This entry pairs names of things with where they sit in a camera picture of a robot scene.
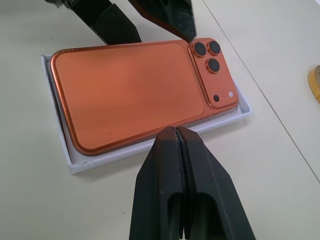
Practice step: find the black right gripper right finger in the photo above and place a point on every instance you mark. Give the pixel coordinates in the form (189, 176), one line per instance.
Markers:
(212, 180)

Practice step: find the white phone box base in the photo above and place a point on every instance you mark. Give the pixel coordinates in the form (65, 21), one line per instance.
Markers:
(220, 122)

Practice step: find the orange smartphone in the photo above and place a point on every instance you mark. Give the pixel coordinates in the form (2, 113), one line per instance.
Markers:
(130, 95)

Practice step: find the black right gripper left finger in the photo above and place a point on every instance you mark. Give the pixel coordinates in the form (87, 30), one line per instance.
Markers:
(157, 175)

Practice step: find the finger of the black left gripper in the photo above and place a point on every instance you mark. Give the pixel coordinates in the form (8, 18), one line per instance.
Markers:
(112, 22)
(175, 20)

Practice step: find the yellow round object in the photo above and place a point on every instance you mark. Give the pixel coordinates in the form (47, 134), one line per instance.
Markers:
(315, 85)

